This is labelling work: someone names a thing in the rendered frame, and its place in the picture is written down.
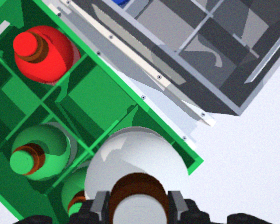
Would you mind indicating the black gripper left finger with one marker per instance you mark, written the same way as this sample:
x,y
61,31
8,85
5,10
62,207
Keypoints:
x,y
99,212

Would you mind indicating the green crate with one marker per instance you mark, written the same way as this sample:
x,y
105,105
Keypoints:
x,y
86,101

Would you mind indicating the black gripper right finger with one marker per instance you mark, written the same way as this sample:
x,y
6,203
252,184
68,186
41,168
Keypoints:
x,y
178,212

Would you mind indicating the red bottle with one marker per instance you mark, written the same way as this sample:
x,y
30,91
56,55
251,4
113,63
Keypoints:
x,y
46,56

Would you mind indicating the white bottle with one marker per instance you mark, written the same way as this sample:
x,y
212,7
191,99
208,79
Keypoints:
x,y
138,166

